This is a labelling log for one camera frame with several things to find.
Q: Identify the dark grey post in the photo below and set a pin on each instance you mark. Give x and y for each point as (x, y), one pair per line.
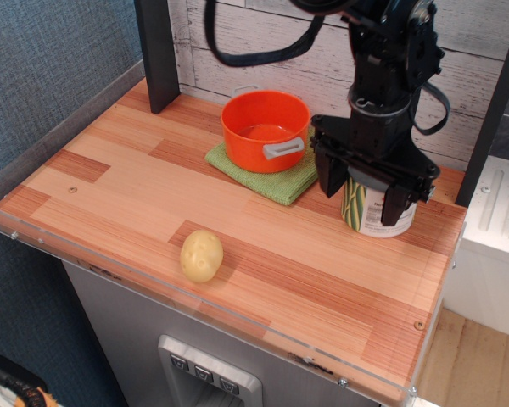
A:
(486, 137)
(159, 58)

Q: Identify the white toy sink unit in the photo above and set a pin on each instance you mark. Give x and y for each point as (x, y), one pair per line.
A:
(477, 286)

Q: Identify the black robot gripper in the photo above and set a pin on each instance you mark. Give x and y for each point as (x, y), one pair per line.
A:
(381, 148)

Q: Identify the dark grey right post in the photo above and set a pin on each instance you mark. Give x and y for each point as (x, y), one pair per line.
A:
(486, 137)

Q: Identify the dark grey left post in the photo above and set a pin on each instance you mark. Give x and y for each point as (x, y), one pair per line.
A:
(159, 58)

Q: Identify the black orange bag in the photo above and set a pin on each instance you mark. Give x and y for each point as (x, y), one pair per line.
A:
(21, 387)

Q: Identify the silver toy fridge cabinet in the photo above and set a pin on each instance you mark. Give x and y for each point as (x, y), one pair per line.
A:
(163, 357)

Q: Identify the yellow toy potato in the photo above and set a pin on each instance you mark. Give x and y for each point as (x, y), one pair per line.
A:
(201, 256)

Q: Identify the orange toy pot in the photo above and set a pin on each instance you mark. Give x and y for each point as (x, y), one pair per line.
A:
(265, 131)

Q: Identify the toy corn can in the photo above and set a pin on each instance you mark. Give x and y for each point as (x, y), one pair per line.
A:
(362, 207)

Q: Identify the clear acrylic guard rail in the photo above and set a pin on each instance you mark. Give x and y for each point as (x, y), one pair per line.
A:
(123, 195)

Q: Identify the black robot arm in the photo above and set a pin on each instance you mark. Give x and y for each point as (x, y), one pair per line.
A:
(395, 52)

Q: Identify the green cloth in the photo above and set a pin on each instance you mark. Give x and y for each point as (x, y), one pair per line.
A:
(283, 187)

